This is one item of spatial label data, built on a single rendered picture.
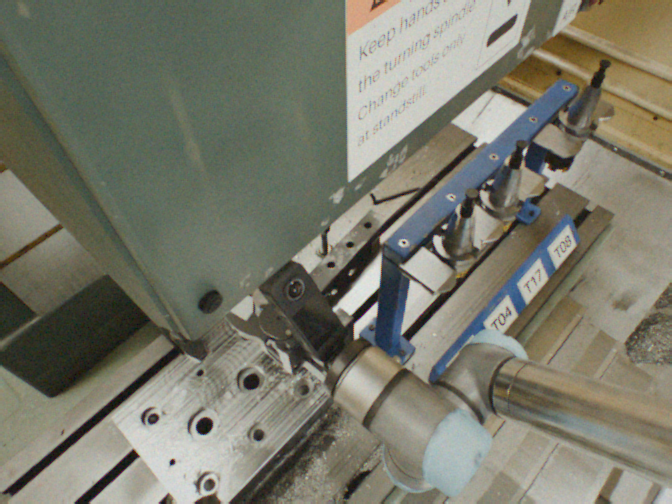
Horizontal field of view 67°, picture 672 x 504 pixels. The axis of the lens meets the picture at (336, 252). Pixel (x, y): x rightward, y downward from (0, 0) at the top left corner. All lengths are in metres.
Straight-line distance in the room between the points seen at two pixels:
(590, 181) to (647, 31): 0.36
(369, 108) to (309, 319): 0.32
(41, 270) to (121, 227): 0.92
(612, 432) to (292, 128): 0.43
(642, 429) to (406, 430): 0.21
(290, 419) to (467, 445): 0.39
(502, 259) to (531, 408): 0.56
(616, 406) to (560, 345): 0.71
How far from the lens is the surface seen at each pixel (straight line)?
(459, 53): 0.29
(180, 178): 0.18
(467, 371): 0.65
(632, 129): 1.45
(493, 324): 0.98
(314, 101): 0.21
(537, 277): 1.07
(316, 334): 0.53
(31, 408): 1.44
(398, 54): 0.24
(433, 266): 0.70
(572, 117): 0.91
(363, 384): 0.52
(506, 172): 0.73
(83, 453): 1.02
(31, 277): 1.10
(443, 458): 0.52
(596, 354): 1.29
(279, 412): 0.85
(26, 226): 1.02
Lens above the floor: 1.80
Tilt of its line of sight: 56 degrees down
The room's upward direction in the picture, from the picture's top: 3 degrees counter-clockwise
